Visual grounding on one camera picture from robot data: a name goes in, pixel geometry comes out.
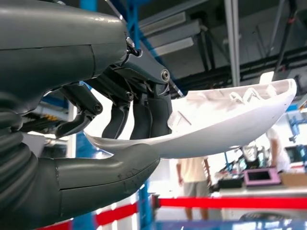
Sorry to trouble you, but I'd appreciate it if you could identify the red barrier belt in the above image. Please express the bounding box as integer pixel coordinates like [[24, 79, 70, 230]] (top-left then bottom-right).
[[158, 197, 307, 210], [36, 203, 138, 230]]

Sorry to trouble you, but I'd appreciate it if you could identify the person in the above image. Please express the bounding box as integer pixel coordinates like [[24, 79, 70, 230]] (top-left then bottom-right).
[[176, 156, 212, 221], [265, 126, 292, 173]]

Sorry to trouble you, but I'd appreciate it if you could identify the black desktop device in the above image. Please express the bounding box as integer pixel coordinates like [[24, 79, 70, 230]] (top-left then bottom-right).
[[217, 177, 245, 190]]

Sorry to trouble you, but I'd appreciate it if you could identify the pink framed monitor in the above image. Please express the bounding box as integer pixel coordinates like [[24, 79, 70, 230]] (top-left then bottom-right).
[[243, 167, 281, 187]]

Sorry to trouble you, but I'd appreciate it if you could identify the white table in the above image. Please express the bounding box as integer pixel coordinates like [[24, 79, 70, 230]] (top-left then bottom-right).
[[211, 185, 307, 221]]

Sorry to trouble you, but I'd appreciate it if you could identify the cardboard box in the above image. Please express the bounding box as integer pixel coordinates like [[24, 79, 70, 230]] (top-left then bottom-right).
[[279, 172, 307, 187]]

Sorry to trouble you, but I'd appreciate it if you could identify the black belt stanchion post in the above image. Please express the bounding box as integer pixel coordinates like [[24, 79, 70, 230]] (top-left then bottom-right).
[[152, 194, 161, 211]]

